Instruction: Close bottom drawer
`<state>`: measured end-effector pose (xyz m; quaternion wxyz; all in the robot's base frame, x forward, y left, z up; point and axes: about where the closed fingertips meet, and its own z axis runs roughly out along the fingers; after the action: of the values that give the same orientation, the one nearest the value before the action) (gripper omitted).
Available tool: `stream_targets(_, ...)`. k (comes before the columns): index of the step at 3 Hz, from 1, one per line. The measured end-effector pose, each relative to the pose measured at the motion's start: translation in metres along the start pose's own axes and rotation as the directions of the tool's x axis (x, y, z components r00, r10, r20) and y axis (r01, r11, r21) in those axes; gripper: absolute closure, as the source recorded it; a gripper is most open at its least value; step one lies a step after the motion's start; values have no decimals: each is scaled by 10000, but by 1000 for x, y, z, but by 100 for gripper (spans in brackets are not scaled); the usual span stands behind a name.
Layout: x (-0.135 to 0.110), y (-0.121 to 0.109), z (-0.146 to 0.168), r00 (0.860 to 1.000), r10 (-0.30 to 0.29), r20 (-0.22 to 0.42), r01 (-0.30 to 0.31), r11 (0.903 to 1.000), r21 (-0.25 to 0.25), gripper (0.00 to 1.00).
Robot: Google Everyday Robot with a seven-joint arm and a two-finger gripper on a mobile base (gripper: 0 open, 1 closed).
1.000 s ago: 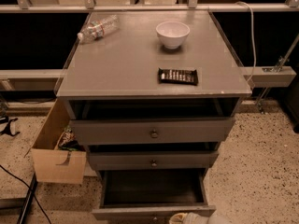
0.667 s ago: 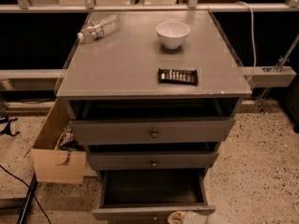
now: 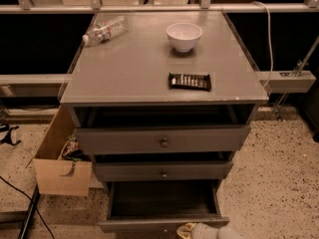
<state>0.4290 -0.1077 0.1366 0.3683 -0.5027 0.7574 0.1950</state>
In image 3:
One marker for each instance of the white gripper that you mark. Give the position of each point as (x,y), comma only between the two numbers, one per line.
(206,232)

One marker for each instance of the grey drawer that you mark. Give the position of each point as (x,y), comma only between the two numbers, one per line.
(156,171)
(161,206)
(161,139)

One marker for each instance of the grey drawer cabinet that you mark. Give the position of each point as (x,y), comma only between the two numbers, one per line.
(124,83)

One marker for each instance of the cardboard box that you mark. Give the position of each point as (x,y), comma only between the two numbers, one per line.
(54,175)

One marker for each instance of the snack bag in box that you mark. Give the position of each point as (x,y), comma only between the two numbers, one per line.
(71,150)

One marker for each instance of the dark chocolate bar wrapper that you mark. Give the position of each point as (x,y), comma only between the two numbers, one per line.
(189,82)

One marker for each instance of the white bowl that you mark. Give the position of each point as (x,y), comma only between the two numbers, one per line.
(183,36)

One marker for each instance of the black clip on floor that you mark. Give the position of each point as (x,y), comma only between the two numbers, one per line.
(9,137)

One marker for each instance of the clear plastic water bottle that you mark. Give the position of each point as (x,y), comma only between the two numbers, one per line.
(106,30)

